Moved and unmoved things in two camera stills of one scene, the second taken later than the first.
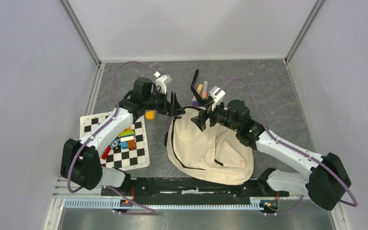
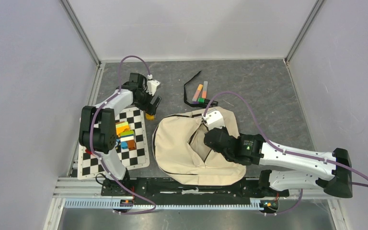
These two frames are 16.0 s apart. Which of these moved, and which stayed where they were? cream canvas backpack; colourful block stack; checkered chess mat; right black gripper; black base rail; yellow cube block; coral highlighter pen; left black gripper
Moved: right black gripper; cream canvas backpack; left black gripper
Stayed: yellow cube block; colourful block stack; checkered chess mat; coral highlighter pen; black base rail
